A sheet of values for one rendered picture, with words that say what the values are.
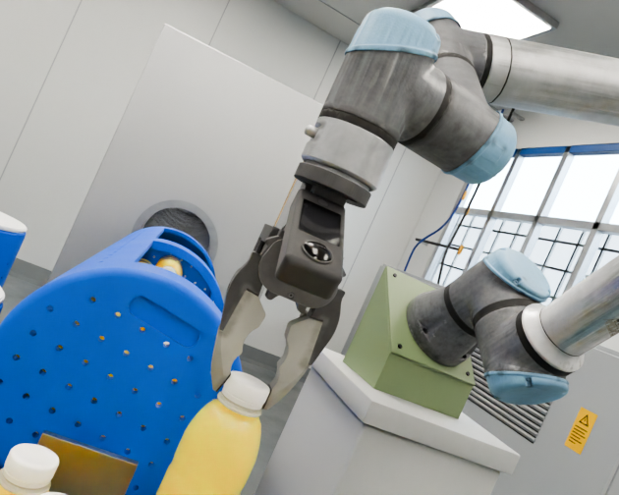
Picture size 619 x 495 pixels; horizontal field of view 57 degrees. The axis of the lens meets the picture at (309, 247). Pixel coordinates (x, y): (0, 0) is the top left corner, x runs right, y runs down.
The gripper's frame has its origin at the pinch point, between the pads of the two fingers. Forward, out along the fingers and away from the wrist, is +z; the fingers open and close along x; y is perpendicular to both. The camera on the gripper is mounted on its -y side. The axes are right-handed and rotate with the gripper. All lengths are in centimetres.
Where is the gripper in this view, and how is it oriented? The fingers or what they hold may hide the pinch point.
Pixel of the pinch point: (246, 388)
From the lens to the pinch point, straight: 51.3
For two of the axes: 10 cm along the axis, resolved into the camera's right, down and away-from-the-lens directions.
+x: -8.9, -4.0, -2.2
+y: -2.0, -0.9, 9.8
